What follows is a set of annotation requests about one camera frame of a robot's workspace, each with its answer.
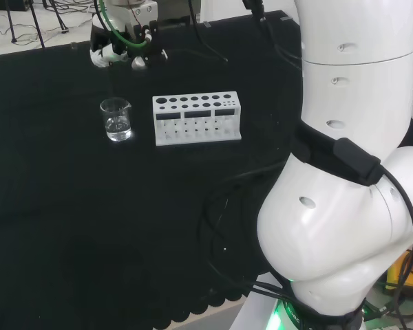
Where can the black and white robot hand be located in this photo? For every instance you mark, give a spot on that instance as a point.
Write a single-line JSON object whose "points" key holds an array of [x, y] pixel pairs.
{"points": [[106, 38]]}

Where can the clear glass beaker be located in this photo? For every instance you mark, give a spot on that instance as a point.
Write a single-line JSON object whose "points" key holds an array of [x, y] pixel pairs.
{"points": [[117, 120]]}

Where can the white test tube rack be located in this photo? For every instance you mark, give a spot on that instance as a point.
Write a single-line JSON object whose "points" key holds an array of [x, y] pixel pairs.
{"points": [[196, 118]]}

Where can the grey tape piece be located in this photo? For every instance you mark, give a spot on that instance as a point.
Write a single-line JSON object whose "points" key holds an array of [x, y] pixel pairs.
{"points": [[285, 18], [206, 24], [73, 44]]}

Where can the black tripod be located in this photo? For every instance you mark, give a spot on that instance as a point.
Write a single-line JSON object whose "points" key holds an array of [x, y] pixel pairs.
{"points": [[12, 24]]}

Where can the black bench cloth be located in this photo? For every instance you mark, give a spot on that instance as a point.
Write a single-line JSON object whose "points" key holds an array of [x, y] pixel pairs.
{"points": [[89, 206]]}

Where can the yellow stop button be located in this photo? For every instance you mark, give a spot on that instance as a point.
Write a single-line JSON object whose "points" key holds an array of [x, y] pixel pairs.
{"points": [[407, 275]]}

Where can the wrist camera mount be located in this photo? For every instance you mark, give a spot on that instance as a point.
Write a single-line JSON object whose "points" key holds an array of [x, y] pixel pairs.
{"points": [[156, 44]]}

